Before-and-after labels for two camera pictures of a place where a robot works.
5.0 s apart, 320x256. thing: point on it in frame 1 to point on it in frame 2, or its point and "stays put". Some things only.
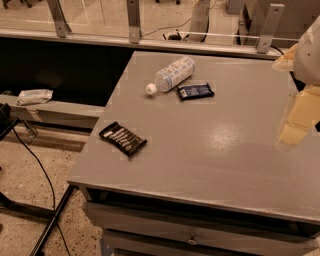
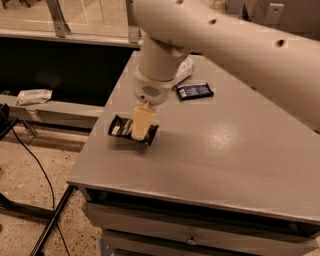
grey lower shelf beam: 61,113 stays put
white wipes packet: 34,96 stays put
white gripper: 309,58 to 149,89
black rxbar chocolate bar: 123,138 to 122,127
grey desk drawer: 131,230 stays put
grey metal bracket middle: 135,33 stays put
